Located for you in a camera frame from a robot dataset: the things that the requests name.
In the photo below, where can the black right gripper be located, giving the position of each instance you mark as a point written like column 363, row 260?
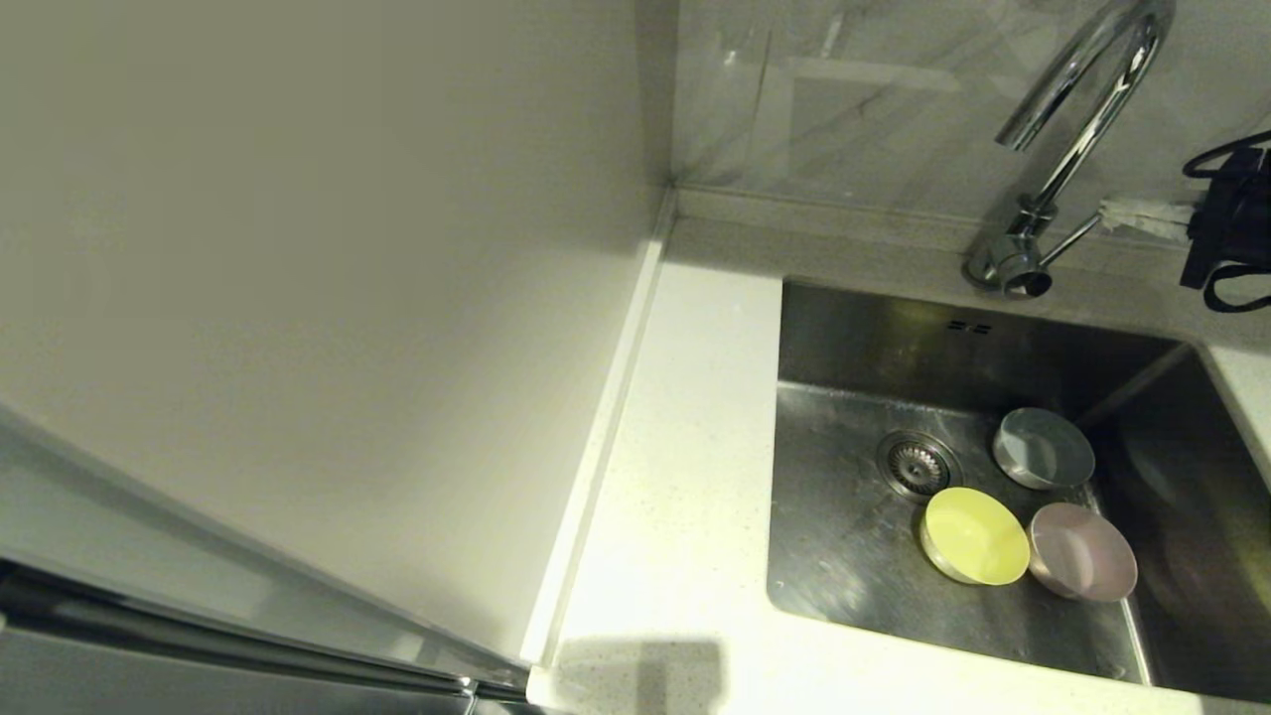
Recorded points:
column 1236, row 218

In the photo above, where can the chrome gooseneck faucet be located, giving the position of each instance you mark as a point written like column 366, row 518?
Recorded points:
column 1077, row 149

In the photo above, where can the light blue bowl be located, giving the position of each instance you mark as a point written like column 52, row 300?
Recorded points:
column 1043, row 449

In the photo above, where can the pink bowl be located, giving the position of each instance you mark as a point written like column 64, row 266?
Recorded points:
column 1082, row 551

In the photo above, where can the yellow bowl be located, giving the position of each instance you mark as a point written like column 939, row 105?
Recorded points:
column 975, row 536

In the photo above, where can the stainless steel sink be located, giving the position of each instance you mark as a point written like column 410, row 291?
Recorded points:
column 844, row 586

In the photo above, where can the round metal drain strainer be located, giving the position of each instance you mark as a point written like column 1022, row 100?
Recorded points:
column 916, row 465

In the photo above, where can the white tall cabinet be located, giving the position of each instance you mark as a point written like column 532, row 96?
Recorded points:
column 298, row 248

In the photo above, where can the grey appliance door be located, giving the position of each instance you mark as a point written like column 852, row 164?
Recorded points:
column 149, row 675

